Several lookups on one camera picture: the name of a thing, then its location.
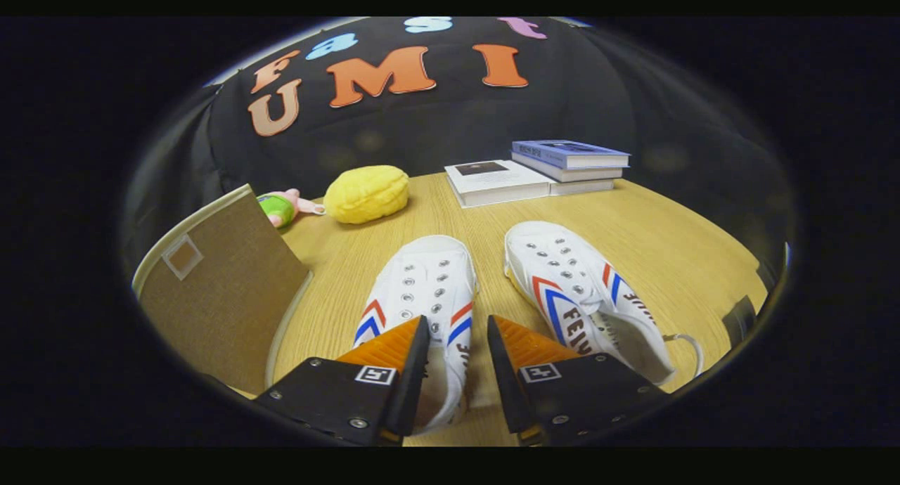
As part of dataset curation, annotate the black block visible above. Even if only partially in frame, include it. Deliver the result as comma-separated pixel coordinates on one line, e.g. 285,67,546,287
722,295,758,349

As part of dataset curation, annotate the thin white stacked book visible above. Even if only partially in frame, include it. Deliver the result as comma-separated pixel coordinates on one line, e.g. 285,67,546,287
548,179,617,197

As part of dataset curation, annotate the white shoe striped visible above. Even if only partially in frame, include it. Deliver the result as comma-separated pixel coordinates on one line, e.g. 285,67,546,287
503,221,679,387
352,234,480,435

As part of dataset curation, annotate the brown fabric storage box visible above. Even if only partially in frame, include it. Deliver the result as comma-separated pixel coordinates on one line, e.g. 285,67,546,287
131,183,315,396

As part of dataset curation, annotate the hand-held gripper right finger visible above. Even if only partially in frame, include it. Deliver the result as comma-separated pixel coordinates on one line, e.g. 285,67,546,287
487,315,670,447

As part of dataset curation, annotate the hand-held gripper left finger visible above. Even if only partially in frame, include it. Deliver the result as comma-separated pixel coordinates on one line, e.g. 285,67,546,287
253,316,431,447

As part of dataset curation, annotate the yellow plush toy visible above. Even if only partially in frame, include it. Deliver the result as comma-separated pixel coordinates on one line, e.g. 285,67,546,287
323,164,411,225

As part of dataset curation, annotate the white book dark picture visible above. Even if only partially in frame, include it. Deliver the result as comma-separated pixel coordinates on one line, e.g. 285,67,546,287
444,160,554,209

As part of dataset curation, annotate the white cable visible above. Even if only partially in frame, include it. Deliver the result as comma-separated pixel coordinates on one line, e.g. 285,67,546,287
662,333,705,380

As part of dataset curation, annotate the pink green plush toy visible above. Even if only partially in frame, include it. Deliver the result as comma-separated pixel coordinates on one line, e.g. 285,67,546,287
257,188,326,229

